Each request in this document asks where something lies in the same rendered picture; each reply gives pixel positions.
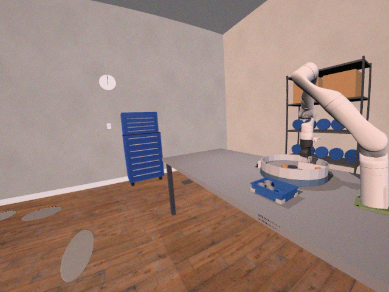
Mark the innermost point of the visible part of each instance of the blue crate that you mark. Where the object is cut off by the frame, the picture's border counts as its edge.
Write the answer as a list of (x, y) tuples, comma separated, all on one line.
[(282, 190)]

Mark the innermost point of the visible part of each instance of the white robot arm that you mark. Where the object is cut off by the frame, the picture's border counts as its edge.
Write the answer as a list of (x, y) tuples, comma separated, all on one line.
[(374, 174)]

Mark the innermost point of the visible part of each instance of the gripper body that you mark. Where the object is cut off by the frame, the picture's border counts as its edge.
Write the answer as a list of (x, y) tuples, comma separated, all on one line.
[(306, 142)]

